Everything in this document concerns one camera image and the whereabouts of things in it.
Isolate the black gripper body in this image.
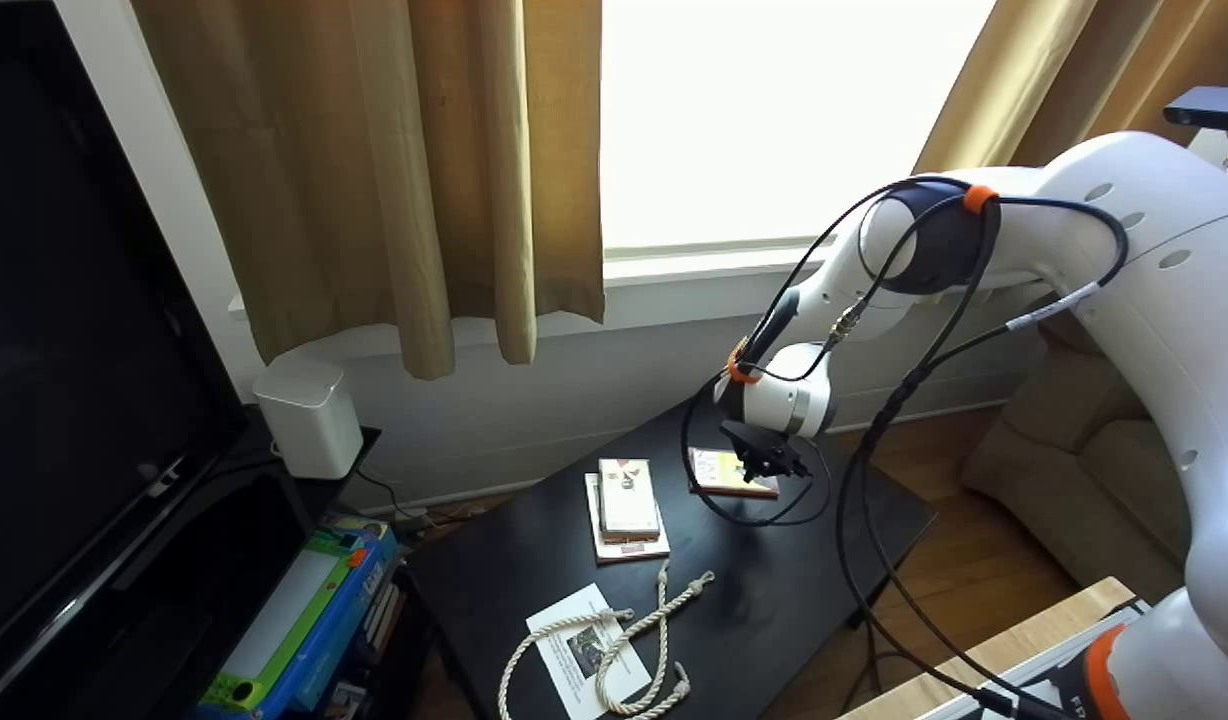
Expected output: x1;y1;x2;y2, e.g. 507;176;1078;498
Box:
718;420;805;480

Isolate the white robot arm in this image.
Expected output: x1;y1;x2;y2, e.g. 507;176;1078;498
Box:
713;133;1228;720

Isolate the black low table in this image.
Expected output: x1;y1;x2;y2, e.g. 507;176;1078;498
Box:
406;408;931;720

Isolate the white booklet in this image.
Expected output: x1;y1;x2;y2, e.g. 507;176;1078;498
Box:
522;583;653;720

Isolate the wooden mounting board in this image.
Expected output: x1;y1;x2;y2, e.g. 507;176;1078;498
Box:
841;577;1145;720

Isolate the beige armchair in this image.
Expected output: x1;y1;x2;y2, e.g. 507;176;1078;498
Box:
960;318;1187;601

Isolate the tan curtain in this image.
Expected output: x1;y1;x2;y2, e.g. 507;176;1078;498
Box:
131;0;605;380

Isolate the white speaker box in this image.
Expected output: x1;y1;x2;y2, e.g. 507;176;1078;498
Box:
251;356;364;480

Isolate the black television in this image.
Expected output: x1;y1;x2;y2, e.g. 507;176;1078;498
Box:
0;0;277;696

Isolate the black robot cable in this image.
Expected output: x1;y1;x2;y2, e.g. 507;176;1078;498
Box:
676;172;1130;713

